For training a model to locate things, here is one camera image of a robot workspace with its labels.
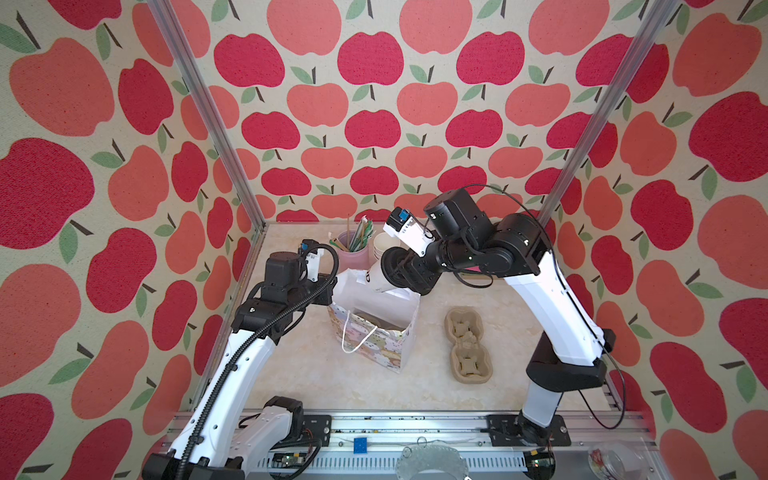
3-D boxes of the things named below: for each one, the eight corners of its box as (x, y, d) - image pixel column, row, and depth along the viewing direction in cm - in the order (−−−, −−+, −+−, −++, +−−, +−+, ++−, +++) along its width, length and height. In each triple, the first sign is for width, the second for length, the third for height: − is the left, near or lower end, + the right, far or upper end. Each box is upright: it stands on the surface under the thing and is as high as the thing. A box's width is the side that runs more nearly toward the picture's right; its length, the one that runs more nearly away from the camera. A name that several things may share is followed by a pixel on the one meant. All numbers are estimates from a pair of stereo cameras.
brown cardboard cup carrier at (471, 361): (451, 387, 82) (456, 379, 77) (442, 316, 96) (445, 306, 91) (490, 387, 82) (497, 379, 77) (474, 316, 96) (480, 306, 91)
